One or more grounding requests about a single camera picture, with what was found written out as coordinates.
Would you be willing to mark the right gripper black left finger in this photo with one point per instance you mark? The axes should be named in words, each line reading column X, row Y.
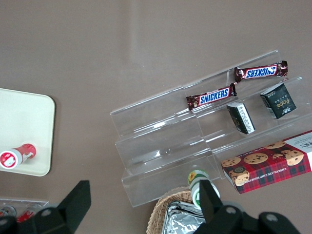
column 73, row 202

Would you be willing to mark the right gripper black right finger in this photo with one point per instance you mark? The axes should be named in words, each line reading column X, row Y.
column 209, row 202

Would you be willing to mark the pale wicker basket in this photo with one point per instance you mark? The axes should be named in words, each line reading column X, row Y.
column 161, row 204

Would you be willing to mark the beige plastic tray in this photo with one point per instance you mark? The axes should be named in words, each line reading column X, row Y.
column 26, row 117

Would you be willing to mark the green white sunflower bottle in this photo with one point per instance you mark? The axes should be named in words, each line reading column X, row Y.
column 195, row 178

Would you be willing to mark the silver foil container stack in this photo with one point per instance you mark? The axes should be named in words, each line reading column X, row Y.
column 180, row 221

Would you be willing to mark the clear acrylic bottle rack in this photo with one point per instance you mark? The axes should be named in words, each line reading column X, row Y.
column 24, row 201

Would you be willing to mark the red tartan cookie box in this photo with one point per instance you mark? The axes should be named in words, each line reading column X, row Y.
column 268, row 165

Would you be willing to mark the red white yogurt cup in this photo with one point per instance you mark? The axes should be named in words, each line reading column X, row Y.
column 23, row 152

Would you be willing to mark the clear acrylic stepped shelf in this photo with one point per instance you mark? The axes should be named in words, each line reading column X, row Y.
column 158, row 146

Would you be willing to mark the black box white label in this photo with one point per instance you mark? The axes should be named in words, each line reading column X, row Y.
column 241, row 118

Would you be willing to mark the Snickers chocolate bar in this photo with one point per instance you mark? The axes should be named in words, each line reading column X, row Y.
column 260, row 71
column 212, row 96

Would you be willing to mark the black box gold lettering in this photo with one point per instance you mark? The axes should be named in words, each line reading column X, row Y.
column 280, row 101

